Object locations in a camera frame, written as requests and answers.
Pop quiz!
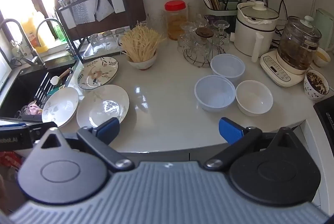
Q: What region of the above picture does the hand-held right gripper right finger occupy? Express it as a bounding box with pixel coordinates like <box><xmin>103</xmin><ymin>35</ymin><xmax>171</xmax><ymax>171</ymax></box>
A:
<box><xmin>204</xmin><ymin>118</ymin><xmax>303</xmax><ymax>170</ymax></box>

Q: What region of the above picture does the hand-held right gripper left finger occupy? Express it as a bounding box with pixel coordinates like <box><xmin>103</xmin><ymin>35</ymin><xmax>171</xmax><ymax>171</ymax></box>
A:
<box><xmin>31</xmin><ymin>118</ymin><xmax>134</xmax><ymax>173</ymax></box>

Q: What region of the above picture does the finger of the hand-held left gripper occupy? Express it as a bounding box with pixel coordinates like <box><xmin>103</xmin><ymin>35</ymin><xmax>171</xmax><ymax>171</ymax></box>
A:
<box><xmin>26</xmin><ymin>122</ymin><xmax>58</xmax><ymax>134</ymax></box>

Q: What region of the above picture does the white deep plate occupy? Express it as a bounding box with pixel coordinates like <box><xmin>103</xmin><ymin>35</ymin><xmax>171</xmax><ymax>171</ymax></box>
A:
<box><xmin>76</xmin><ymin>84</ymin><xmax>130</xmax><ymax>129</ymax></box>

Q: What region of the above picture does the white leaf print plate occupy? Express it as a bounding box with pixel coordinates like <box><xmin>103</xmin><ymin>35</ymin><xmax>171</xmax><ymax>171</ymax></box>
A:
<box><xmin>42</xmin><ymin>87</ymin><xmax>79</xmax><ymax>128</ymax></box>

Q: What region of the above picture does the white ceramic bowl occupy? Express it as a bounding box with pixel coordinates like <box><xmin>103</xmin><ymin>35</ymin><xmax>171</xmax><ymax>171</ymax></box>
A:
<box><xmin>235</xmin><ymin>80</ymin><xmax>273</xmax><ymax>117</ymax></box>

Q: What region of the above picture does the floral rabbit print plate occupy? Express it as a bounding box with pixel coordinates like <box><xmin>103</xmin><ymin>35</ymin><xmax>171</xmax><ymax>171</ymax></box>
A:
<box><xmin>77</xmin><ymin>56</ymin><xmax>119</xmax><ymax>90</ymax></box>

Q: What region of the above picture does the pink cloth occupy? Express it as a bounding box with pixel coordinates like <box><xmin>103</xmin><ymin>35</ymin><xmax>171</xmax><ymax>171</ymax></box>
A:
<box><xmin>27</xmin><ymin>102</ymin><xmax>43</xmax><ymax>115</ymax></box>

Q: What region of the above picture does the red packet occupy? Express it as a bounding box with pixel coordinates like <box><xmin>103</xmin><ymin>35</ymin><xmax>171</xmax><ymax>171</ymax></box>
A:
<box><xmin>0</xmin><ymin>151</ymin><xmax>23</xmax><ymax>170</ymax></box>

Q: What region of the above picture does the black sink drain rack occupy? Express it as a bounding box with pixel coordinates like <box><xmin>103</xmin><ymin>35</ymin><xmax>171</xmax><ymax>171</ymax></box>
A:
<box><xmin>22</xmin><ymin>67</ymin><xmax>76</xmax><ymax>120</ymax></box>

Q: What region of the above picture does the cream noodle bowl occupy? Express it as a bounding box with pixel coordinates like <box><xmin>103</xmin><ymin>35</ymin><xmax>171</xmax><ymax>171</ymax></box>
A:
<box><xmin>127</xmin><ymin>50</ymin><xmax>158</xmax><ymax>70</ymax></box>

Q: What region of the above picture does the cream kettle base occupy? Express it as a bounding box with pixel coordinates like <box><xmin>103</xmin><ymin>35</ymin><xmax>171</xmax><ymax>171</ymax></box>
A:
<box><xmin>260</xmin><ymin>50</ymin><xmax>310</xmax><ymax>88</ymax></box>

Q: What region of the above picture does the white drain tray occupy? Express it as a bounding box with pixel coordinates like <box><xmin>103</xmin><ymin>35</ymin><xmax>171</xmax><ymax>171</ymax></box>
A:
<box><xmin>83</xmin><ymin>41</ymin><xmax>128</xmax><ymax>61</ymax></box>

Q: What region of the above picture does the clear drinking glass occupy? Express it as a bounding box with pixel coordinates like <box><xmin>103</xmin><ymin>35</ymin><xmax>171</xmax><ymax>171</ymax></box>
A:
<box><xmin>89</xmin><ymin>33</ymin><xmax>103</xmax><ymax>51</ymax></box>
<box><xmin>115</xmin><ymin>28</ymin><xmax>128</xmax><ymax>44</ymax></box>
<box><xmin>102</xmin><ymin>30</ymin><xmax>117</xmax><ymax>48</ymax></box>

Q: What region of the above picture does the grey faucet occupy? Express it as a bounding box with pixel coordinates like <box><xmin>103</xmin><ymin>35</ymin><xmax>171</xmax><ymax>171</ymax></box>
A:
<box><xmin>0</xmin><ymin>19</ymin><xmax>46</xmax><ymax>68</ymax></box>

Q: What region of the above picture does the bundle of dry noodles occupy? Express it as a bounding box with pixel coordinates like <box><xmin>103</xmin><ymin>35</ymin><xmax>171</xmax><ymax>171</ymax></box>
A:
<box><xmin>119</xmin><ymin>21</ymin><xmax>167</xmax><ymax>62</ymax></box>

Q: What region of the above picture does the cluster of clear glass cups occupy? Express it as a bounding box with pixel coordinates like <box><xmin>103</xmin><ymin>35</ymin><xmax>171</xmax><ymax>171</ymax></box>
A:
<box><xmin>177</xmin><ymin>20</ymin><xmax>230</xmax><ymax>60</ymax></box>

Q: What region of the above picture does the orange bottle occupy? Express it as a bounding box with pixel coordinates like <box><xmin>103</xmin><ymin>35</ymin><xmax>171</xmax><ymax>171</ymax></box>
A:
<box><xmin>21</xmin><ymin>11</ymin><xmax>49</xmax><ymax>52</ymax></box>

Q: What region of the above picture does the black induction cooker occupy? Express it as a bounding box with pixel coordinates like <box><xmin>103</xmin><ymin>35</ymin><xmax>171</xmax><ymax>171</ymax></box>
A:
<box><xmin>313</xmin><ymin>95</ymin><xmax>334</xmax><ymax>136</ymax></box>

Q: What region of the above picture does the patterned cup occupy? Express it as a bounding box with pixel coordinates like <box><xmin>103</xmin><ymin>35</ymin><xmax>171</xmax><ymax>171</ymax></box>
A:
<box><xmin>303</xmin><ymin>69</ymin><xmax>330</xmax><ymax>102</ymax></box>

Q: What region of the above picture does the green bottle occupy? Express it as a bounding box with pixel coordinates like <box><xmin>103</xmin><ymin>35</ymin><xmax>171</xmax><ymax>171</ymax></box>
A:
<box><xmin>53</xmin><ymin>22</ymin><xmax>67</xmax><ymax>42</ymax></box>

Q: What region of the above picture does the black dish rack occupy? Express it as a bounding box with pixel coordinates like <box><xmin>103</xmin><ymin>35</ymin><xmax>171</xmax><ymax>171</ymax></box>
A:
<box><xmin>54</xmin><ymin>0</ymin><xmax>126</xmax><ymax>63</ymax></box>

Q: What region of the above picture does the white electric pot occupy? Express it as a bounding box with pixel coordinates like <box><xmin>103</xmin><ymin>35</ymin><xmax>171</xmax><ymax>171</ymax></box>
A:
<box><xmin>233</xmin><ymin>1</ymin><xmax>280</xmax><ymax>63</ymax></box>

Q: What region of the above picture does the brown round lid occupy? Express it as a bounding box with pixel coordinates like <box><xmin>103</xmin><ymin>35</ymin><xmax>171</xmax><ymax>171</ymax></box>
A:
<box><xmin>196</xmin><ymin>28</ymin><xmax>214</xmax><ymax>38</ymax></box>

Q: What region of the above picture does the chrome faucet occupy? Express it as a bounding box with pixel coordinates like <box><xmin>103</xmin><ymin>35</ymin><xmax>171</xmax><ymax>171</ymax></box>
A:
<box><xmin>35</xmin><ymin>18</ymin><xmax>79</xmax><ymax>57</ymax></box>

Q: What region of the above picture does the glass health kettle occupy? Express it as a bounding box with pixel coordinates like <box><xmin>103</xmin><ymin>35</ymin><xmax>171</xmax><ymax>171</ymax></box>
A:
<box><xmin>277</xmin><ymin>16</ymin><xmax>322</xmax><ymax>71</ymax></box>

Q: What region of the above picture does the green chopstick holder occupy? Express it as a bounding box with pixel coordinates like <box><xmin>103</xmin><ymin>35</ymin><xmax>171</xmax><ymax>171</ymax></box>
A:
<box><xmin>205</xmin><ymin>0</ymin><xmax>239</xmax><ymax>33</ymax></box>

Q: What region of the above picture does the clear ribbed glass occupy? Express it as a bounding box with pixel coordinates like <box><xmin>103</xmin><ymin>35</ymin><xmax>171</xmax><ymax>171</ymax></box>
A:
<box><xmin>146</xmin><ymin>11</ymin><xmax>167</xmax><ymax>31</ymax></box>

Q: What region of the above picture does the yellow bowl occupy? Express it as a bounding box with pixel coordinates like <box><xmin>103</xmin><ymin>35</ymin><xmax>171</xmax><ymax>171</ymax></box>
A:
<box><xmin>313</xmin><ymin>47</ymin><xmax>332</xmax><ymax>68</ymax></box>

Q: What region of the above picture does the red lid plastic jar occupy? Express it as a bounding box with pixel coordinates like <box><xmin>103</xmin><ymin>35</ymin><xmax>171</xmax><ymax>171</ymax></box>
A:
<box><xmin>164</xmin><ymin>0</ymin><xmax>188</xmax><ymax>41</ymax></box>

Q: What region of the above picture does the patterned cleaver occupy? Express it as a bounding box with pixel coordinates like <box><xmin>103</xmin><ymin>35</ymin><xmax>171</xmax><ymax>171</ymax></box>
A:
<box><xmin>68</xmin><ymin>0</ymin><xmax>99</xmax><ymax>25</ymax></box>

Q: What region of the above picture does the pale green kettle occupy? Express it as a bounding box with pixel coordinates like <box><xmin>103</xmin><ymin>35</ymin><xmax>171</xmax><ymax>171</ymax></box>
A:
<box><xmin>312</xmin><ymin>8</ymin><xmax>334</xmax><ymax>52</ymax></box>

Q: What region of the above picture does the white spatula wooden handle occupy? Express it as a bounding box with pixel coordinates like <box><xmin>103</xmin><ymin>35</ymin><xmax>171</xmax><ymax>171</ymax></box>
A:
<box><xmin>50</xmin><ymin>67</ymin><xmax>72</xmax><ymax>87</ymax></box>

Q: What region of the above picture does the wire glass rack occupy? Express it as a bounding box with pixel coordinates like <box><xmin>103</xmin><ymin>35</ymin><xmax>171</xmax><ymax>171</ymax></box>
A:
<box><xmin>183</xmin><ymin>48</ymin><xmax>230</xmax><ymax>68</ymax></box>

